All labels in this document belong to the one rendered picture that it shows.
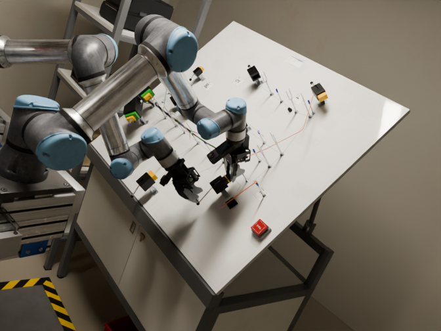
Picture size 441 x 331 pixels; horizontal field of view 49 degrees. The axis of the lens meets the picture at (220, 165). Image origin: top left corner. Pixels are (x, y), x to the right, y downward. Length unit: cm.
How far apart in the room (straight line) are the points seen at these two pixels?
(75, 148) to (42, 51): 61
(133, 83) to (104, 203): 127
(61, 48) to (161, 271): 98
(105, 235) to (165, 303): 58
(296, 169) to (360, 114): 35
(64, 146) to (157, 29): 41
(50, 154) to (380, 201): 260
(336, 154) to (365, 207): 164
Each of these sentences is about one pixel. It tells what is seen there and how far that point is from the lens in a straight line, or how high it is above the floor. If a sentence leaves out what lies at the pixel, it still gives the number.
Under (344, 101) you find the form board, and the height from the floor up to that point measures 160.
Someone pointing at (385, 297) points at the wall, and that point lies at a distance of 362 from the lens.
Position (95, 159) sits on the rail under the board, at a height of 83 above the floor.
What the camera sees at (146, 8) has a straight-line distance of 261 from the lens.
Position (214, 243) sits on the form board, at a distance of 188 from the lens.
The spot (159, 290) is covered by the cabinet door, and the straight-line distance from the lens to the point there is 213.
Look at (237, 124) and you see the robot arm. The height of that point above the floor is 143.
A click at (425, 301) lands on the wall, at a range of 353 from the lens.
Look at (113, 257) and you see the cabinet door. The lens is 245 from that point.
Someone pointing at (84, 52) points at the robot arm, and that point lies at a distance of 165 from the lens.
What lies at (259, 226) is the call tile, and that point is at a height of 112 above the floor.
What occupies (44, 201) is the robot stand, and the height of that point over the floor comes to 109.
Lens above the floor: 186
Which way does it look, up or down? 20 degrees down
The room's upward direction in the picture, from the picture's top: 22 degrees clockwise
